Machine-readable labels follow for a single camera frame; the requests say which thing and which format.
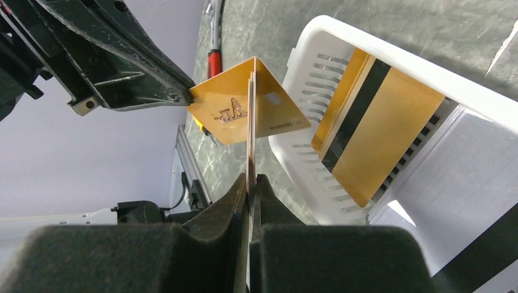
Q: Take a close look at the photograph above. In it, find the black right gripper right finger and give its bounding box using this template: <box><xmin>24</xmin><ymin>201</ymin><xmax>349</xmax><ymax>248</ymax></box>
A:
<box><xmin>250</xmin><ymin>174</ymin><xmax>434</xmax><ymax>292</ymax></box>

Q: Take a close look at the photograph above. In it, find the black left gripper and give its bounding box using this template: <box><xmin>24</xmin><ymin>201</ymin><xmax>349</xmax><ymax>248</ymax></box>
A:
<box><xmin>1</xmin><ymin>1</ymin><xmax>195</xmax><ymax>120</ymax></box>

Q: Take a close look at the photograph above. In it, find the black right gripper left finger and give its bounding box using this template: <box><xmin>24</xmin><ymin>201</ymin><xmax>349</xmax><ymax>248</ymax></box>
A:
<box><xmin>1</xmin><ymin>175</ymin><xmax>247</xmax><ymax>292</ymax></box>

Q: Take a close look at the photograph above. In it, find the gold credit card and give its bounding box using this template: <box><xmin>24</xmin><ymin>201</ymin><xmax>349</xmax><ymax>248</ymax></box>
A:
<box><xmin>312</xmin><ymin>49</ymin><xmax>445</xmax><ymax>207</ymax></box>
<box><xmin>187</xmin><ymin>57</ymin><xmax>311</xmax><ymax>197</ymax></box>

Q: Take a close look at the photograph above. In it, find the white plastic basket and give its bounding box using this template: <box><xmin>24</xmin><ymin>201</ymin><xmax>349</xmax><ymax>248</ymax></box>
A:
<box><xmin>269</xmin><ymin>15</ymin><xmax>517</xmax><ymax>225</ymax></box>

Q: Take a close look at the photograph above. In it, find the orange utility knife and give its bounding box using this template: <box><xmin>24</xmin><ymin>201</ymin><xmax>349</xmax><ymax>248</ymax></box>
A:
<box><xmin>205</xmin><ymin>0</ymin><xmax>225</xmax><ymax>79</ymax></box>

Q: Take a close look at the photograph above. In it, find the orange handled screwdriver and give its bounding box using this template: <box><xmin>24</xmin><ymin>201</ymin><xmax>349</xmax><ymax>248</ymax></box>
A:
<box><xmin>193</xmin><ymin>117</ymin><xmax>217</xmax><ymax>146</ymax></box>

